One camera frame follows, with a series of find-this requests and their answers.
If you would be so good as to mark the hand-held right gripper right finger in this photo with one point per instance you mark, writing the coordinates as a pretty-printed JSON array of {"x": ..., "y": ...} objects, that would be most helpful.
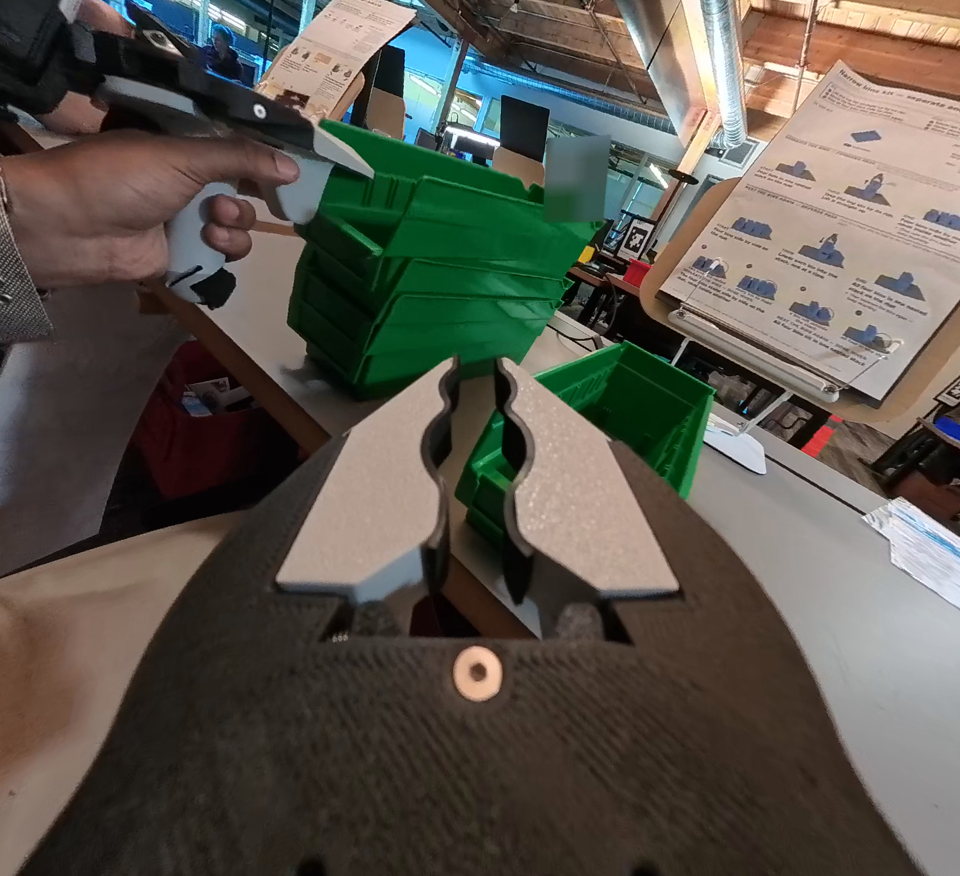
[{"x": 585, "y": 516}]

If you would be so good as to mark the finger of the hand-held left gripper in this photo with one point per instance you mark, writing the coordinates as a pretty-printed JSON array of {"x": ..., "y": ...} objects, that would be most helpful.
[{"x": 341, "y": 148}]

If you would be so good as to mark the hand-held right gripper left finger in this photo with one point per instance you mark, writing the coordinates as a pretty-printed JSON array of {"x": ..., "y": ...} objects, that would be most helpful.
[{"x": 367, "y": 508}]

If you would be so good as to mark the green plastic bin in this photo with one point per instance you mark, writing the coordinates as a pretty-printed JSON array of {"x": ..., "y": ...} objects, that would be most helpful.
[
  {"x": 450, "y": 358},
  {"x": 637, "y": 403},
  {"x": 480, "y": 272},
  {"x": 487, "y": 223}
]

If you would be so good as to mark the grey desk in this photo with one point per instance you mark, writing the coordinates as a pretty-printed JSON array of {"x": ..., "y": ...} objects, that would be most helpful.
[{"x": 825, "y": 591}]

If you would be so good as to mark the person's left hand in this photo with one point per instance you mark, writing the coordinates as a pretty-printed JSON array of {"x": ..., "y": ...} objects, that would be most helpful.
[{"x": 97, "y": 215}]

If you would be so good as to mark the beige stand with black sheet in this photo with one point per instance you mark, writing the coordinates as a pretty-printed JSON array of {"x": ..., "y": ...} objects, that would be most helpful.
[
  {"x": 521, "y": 125},
  {"x": 386, "y": 110}
]

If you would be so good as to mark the instruction sheet with tan figures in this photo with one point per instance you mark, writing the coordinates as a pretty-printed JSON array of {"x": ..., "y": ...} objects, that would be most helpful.
[{"x": 337, "y": 43}]

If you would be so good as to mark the red storage box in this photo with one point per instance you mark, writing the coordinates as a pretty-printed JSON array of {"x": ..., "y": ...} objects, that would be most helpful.
[{"x": 210, "y": 441}]

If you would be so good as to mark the red plastic bin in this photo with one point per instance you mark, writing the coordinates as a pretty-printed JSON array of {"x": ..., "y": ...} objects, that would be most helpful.
[{"x": 639, "y": 272}]

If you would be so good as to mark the black white marker sign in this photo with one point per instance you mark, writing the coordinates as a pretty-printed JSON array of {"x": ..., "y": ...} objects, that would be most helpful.
[
  {"x": 636, "y": 239},
  {"x": 949, "y": 390}
]

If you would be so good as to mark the white blue printed leaflet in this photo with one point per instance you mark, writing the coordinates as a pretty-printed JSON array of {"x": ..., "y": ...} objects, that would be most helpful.
[{"x": 922, "y": 546}]

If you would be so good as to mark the black floor lamp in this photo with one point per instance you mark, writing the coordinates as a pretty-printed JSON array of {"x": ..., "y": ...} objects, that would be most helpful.
[{"x": 682, "y": 177}]

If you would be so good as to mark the instruction sheet with blue figures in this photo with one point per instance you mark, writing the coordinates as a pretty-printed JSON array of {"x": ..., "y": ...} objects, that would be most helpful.
[{"x": 825, "y": 178}]

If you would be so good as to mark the rectangular silver air duct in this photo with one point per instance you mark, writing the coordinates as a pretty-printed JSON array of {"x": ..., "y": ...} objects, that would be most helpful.
[{"x": 645, "y": 13}]

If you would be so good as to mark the round silver ventilation duct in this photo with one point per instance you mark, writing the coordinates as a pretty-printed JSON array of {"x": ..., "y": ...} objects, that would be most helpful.
[{"x": 716, "y": 28}]

